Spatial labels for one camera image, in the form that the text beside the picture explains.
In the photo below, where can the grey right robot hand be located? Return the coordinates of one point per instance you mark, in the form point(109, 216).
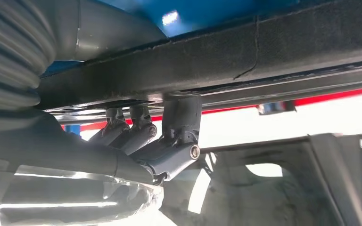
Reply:
point(59, 156)

